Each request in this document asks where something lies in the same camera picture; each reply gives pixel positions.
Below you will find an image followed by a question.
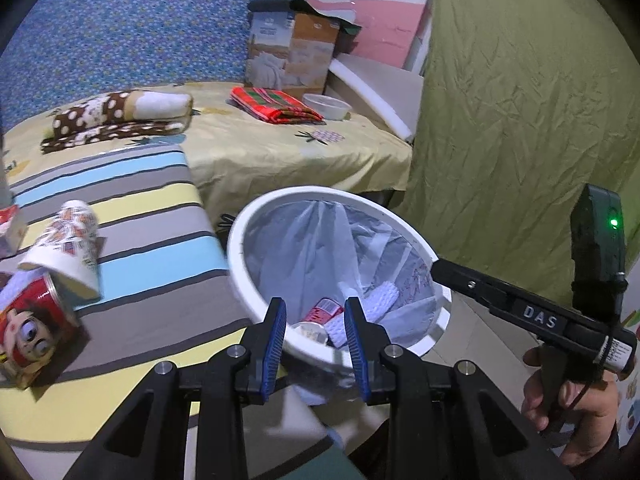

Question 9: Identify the patterned paper cup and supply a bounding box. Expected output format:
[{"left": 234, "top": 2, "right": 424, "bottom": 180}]
[{"left": 18, "top": 200, "right": 100, "bottom": 300}]

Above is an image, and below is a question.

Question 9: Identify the red cartoon drink can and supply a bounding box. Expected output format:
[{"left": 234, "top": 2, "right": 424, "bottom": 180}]
[{"left": 1, "top": 268, "right": 80, "bottom": 389}]

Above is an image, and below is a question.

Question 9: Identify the strawberry milk carton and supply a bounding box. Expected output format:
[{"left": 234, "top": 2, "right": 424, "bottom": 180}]
[{"left": 0, "top": 205, "right": 28, "bottom": 259}]

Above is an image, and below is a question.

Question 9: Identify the translucent trash bag liner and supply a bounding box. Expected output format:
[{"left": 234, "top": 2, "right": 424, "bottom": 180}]
[{"left": 243, "top": 199, "right": 437, "bottom": 406}]

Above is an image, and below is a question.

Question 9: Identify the white round trash bin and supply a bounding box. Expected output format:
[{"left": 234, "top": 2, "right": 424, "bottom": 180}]
[{"left": 226, "top": 185, "right": 452, "bottom": 373}]

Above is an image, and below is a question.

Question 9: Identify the right hand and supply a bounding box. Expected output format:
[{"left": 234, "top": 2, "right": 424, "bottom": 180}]
[{"left": 521, "top": 347, "right": 618, "bottom": 467}]

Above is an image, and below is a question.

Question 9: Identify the red item in bin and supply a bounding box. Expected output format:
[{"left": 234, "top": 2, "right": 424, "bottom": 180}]
[{"left": 302, "top": 297, "right": 344, "bottom": 326}]

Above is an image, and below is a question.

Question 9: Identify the striped tablecloth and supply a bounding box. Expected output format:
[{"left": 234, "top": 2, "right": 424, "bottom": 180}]
[{"left": 1, "top": 145, "right": 250, "bottom": 479}]

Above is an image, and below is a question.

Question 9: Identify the white plastic bowl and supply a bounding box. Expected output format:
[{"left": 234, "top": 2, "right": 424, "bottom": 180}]
[{"left": 303, "top": 93, "right": 352, "bottom": 120}]

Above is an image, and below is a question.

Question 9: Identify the red plaid folded cloth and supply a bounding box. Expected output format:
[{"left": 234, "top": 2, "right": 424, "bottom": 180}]
[{"left": 230, "top": 87, "right": 323, "bottom": 125}]

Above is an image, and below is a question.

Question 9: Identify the white foam board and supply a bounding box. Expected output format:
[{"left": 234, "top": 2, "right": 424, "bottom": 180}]
[{"left": 326, "top": 54, "right": 423, "bottom": 143}]

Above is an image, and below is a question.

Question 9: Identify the green curtain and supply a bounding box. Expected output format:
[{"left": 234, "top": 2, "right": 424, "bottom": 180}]
[{"left": 398, "top": 0, "right": 639, "bottom": 304}]

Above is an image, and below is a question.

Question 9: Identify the brown polka dot blanket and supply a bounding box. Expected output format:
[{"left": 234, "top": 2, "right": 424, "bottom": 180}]
[{"left": 40, "top": 90, "right": 193, "bottom": 154}]

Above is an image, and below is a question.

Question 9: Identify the cardboard bedding box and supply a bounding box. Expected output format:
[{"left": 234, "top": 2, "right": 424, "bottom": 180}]
[{"left": 244, "top": 0, "right": 361, "bottom": 98}]

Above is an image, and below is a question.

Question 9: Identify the blue floral headboard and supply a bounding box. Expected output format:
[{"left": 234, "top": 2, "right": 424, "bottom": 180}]
[{"left": 0, "top": 0, "right": 316, "bottom": 131}]

